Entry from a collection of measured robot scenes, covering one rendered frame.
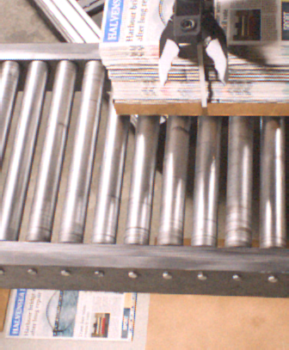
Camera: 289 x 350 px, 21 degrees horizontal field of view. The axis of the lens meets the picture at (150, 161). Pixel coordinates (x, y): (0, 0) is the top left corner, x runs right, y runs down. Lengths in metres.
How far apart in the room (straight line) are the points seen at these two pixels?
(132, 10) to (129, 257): 0.47
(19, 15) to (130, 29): 1.57
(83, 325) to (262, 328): 0.51
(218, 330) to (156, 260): 0.82
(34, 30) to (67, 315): 1.13
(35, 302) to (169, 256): 0.95
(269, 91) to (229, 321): 0.90
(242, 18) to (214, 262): 0.45
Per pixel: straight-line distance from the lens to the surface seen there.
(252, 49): 1.45
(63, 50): 1.79
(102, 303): 2.32
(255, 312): 2.28
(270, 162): 1.56
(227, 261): 1.46
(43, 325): 2.33
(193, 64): 1.48
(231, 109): 1.60
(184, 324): 2.27
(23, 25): 2.99
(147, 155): 1.59
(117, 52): 1.47
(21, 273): 1.55
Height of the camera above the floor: 2.12
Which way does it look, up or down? 57 degrees down
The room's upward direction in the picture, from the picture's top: 11 degrees counter-clockwise
